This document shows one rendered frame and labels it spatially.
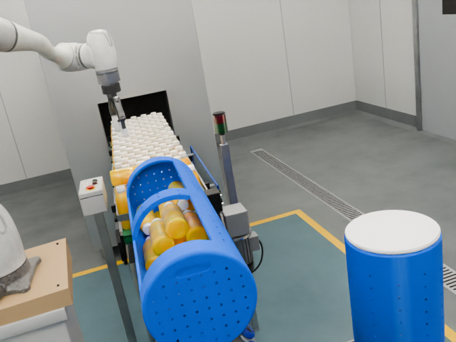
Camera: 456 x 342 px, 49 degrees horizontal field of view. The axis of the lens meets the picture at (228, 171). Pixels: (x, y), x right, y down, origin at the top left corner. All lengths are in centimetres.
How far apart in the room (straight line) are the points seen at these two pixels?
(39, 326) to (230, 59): 519
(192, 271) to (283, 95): 563
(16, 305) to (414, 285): 114
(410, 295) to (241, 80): 519
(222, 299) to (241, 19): 542
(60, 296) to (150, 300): 43
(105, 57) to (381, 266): 128
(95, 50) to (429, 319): 151
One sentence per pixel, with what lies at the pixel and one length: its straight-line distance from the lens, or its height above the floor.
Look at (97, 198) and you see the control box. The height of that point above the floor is 107.
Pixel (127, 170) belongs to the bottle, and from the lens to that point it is 221.
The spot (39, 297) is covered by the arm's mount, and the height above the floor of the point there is 105.
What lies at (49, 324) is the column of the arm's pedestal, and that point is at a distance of 163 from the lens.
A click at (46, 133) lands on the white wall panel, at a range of 626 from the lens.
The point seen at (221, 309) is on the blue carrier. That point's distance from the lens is 128.
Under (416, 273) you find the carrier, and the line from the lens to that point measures 156.
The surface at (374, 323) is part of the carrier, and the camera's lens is 166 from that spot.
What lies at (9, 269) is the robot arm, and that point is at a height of 113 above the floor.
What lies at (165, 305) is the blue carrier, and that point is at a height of 112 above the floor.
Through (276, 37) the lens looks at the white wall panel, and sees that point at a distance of 664.
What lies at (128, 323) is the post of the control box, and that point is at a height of 38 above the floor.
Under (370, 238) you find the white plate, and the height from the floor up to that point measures 104.
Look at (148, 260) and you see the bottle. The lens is 157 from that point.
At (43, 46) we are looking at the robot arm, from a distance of 186.
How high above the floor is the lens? 178
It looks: 19 degrees down
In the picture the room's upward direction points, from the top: 10 degrees counter-clockwise
